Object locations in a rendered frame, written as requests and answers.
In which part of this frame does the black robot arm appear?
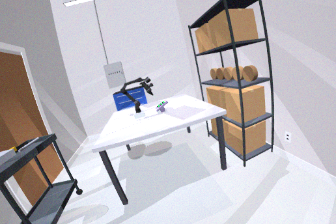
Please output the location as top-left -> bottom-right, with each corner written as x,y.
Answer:
120,76 -> 153,114

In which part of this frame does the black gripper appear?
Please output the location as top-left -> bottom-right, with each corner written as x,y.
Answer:
144,85 -> 153,95

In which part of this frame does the lavender switch panel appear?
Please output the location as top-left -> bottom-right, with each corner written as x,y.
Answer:
156,100 -> 168,113

